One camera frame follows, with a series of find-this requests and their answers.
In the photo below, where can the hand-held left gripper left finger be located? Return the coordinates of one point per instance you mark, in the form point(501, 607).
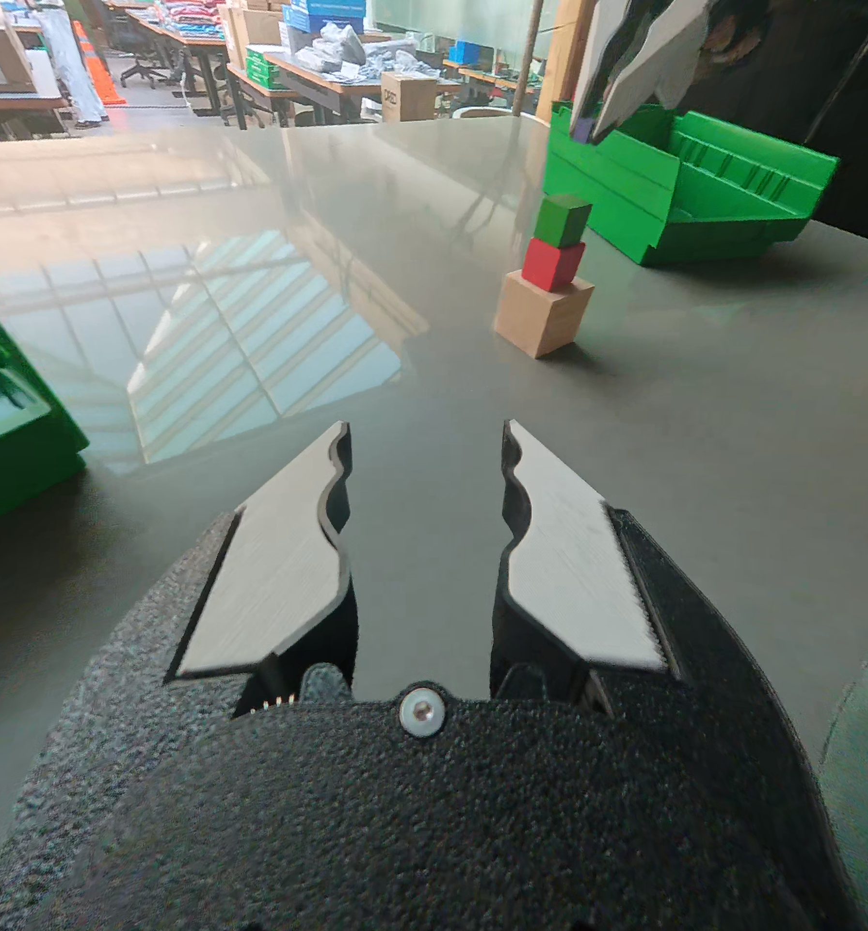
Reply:
point(267, 582)

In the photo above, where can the green wooden cube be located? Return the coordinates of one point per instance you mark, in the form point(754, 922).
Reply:
point(559, 222)

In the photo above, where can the stack of green boxes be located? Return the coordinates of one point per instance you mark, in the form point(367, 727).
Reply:
point(267, 69)

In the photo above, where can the scribbled cardboard box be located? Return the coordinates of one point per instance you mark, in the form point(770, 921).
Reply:
point(8, 58)

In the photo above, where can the black office chair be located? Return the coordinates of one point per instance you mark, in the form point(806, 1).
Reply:
point(139, 43)

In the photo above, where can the stack of folded clothes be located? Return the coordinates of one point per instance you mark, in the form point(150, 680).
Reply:
point(187, 18)

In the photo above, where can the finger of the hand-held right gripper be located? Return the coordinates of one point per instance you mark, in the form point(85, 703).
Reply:
point(667, 51)
point(601, 43)

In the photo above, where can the large plain wooden cube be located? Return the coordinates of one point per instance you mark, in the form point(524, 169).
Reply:
point(543, 320)

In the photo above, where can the wooden-top work table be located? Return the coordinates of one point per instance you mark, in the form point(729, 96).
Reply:
point(12, 102)

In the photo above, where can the orange traffic cone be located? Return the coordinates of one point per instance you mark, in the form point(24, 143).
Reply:
point(103, 80)

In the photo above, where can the small blue cube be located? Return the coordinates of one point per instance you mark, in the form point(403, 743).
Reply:
point(582, 131)

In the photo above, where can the pile of grey plastic bags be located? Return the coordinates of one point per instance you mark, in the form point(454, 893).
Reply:
point(332, 47)

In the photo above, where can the green plastic bin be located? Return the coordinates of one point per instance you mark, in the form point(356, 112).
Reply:
point(623, 189)
point(19, 451)

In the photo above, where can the small cardboard box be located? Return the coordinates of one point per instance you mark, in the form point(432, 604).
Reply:
point(408, 98)

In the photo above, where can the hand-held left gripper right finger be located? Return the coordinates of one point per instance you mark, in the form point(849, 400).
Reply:
point(579, 574)

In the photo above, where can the wooden pillar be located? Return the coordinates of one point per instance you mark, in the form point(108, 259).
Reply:
point(561, 43)

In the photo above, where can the red wooden cube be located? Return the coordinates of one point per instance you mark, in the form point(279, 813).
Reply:
point(550, 265)

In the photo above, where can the stack of blue boxes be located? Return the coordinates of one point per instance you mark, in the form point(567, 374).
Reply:
point(325, 14)

